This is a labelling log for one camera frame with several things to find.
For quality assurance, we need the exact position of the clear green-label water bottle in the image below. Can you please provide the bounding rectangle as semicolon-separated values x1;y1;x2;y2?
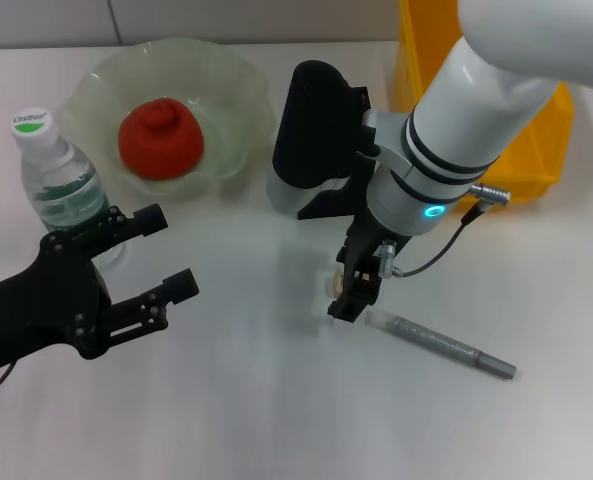
10;104;127;266

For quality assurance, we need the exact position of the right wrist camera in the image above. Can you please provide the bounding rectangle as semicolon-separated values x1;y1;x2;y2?
265;59;378;217

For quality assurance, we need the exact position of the green glass fruit plate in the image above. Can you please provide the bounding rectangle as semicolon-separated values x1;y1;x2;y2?
58;38;277;204

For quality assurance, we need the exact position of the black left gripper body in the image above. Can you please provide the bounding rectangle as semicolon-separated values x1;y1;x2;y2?
0;230;113;381

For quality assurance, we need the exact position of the yellow plastic bin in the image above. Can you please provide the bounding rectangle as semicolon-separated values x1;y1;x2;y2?
393;0;576;204

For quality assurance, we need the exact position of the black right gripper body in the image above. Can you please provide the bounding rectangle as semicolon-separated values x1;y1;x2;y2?
335;209;412;282

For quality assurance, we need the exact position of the grey marker pen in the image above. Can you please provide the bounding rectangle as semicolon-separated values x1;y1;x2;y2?
365;307;517;381

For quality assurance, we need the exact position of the right arm wrist cable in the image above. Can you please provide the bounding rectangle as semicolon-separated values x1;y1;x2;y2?
375;182;512;279

